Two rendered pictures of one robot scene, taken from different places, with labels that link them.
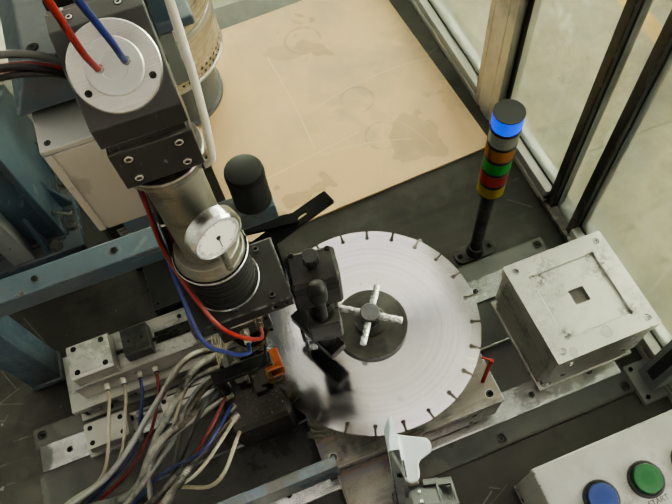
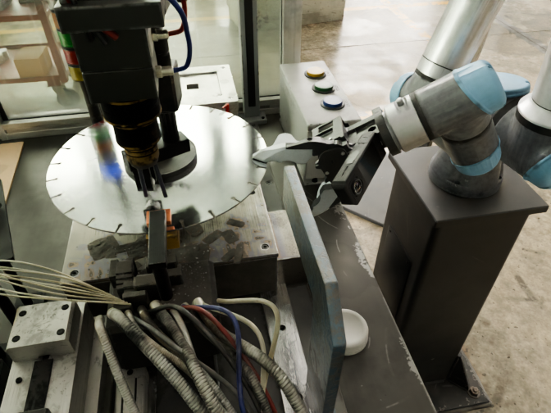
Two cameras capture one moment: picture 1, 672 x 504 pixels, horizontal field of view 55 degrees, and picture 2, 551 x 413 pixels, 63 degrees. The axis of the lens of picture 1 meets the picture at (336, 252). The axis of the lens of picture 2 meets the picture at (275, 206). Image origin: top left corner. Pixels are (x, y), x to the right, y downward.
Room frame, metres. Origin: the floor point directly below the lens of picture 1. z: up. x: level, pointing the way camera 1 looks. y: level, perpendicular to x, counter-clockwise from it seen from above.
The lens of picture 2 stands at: (0.16, 0.52, 1.35)
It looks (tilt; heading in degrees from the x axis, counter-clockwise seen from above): 42 degrees down; 273
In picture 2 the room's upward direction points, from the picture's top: straight up
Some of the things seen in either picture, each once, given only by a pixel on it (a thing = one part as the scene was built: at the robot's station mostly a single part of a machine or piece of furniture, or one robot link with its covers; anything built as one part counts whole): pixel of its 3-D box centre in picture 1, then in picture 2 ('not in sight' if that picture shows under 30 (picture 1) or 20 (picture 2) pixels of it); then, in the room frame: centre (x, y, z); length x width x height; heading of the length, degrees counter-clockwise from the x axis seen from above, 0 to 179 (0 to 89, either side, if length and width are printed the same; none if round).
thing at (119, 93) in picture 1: (131, 50); not in sight; (0.46, 0.16, 1.45); 0.35 x 0.07 x 0.28; 14
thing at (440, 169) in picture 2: not in sight; (470, 157); (-0.21, -0.28, 0.80); 0.15 x 0.15 x 0.10
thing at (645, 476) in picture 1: (646, 479); (323, 88); (0.10, -0.38, 0.90); 0.04 x 0.04 x 0.02
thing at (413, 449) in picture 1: (409, 447); (283, 145); (0.18, -0.06, 0.96); 0.09 x 0.06 x 0.03; 1
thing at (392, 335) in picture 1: (370, 322); (159, 151); (0.37, -0.04, 0.96); 0.11 x 0.11 x 0.03
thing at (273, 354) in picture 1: (249, 373); (161, 251); (0.32, 0.15, 0.95); 0.10 x 0.03 x 0.07; 104
